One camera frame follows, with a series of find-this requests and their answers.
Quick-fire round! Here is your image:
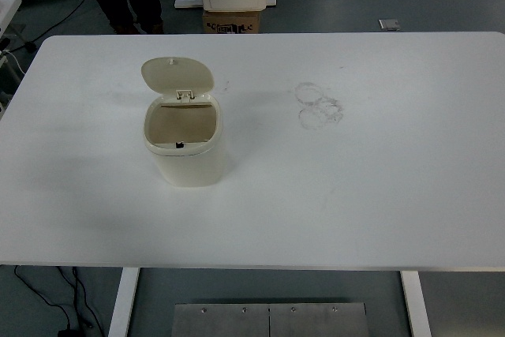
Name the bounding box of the cream trash bin with lid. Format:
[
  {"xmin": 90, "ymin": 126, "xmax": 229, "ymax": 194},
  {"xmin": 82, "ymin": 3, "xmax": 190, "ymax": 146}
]
[{"xmin": 140, "ymin": 55, "xmax": 226, "ymax": 189}]

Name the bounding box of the printed cardboard box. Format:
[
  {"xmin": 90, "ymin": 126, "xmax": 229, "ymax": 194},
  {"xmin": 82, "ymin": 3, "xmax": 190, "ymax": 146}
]
[{"xmin": 202, "ymin": 9, "xmax": 263, "ymax": 35}]

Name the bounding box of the white floor foot bar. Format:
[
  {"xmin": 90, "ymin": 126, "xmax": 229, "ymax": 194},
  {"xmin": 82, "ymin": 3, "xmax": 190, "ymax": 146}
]
[{"xmin": 174, "ymin": 0, "xmax": 279, "ymax": 10}]

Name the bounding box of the grey metal plate with screws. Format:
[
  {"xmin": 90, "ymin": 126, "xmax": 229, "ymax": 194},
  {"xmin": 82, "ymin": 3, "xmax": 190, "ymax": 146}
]
[{"xmin": 174, "ymin": 301, "xmax": 369, "ymax": 337}]

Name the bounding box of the grey floor plate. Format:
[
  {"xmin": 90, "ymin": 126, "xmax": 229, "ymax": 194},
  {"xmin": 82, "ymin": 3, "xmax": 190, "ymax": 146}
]
[{"xmin": 377, "ymin": 17, "xmax": 402, "ymax": 32}]

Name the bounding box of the white table leg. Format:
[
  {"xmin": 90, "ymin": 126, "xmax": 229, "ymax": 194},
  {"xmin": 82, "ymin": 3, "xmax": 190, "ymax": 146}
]
[
  {"xmin": 399, "ymin": 270, "xmax": 433, "ymax": 337},
  {"xmin": 107, "ymin": 268, "xmax": 140, "ymax": 337}
]

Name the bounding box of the small white side table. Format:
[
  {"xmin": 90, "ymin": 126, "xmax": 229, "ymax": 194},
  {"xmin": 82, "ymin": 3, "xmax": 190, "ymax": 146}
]
[{"xmin": 0, "ymin": 0, "xmax": 23, "ymax": 38}]

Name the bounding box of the thin black floor cable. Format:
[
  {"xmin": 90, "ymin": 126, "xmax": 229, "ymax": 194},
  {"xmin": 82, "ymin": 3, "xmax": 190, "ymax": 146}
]
[{"xmin": 7, "ymin": 0, "xmax": 94, "ymax": 54}]

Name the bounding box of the black floor cable with adapter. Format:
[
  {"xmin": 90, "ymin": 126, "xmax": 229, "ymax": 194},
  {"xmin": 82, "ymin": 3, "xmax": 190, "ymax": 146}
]
[{"xmin": 13, "ymin": 265, "xmax": 104, "ymax": 337}]

